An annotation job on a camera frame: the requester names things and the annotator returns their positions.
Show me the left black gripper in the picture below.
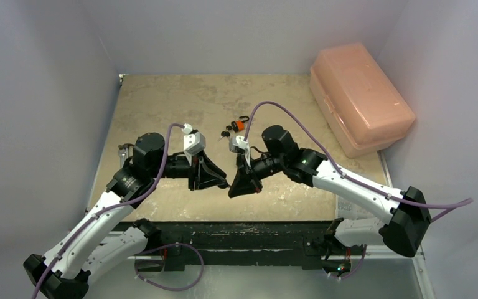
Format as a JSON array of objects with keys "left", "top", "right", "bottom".
[{"left": 150, "top": 148, "right": 227, "bottom": 191}]

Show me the black head key pair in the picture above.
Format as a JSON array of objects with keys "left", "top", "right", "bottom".
[{"left": 218, "top": 126, "right": 233, "bottom": 141}]

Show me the orange black padlock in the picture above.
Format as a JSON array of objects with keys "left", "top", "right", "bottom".
[{"left": 230, "top": 115, "right": 250, "bottom": 133}]

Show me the single black head key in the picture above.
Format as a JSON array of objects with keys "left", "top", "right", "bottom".
[{"left": 217, "top": 183, "right": 230, "bottom": 189}]

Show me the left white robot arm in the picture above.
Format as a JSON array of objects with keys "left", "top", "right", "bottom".
[{"left": 23, "top": 125, "right": 228, "bottom": 298}]

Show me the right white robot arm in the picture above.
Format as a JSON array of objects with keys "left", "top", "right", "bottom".
[{"left": 228, "top": 125, "right": 432, "bottom": 257}]

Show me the small hammer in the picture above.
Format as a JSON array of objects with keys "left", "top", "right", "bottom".
[{"left": 118, "top": 143, "right": 134, "bottom": 158}]

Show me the clear screw organizer box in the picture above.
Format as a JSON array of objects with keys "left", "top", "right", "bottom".
[{"left": 335, "top": 196, "right": 374, "bottom": 220}]

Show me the pink plastic storage box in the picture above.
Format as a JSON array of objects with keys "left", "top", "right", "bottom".
[{"left": 309, "top": 43, "right": 416, "bottom": 158}]

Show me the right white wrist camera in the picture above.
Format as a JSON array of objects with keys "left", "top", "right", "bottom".
[{"left": 229, "top": 135, "right": 251, "bottom": 165}]

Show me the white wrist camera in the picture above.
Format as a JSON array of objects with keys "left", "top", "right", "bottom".
[
  {"left": 182, "top": 123, "right": 206, "bottom": 166},
  {"left": 229, "top": 135, "right": 251, "bottom": 165}
]

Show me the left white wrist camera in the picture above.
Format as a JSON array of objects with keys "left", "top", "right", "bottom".
[{"left": 182, "top": 123, "right": 206, "bottom": 166}]

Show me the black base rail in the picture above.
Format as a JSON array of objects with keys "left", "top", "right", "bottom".
[{"left": 113, "top": 221, "right": 401, "bottom": 272}]

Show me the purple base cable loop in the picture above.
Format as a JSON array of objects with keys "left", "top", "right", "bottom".
[{"left": 134, "top": 242, "right": 204, "bottom": 292}]

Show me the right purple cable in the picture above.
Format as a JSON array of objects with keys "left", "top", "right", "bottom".
[{"left": 243, "top": 101, "right": 474, "bottom": 224}]

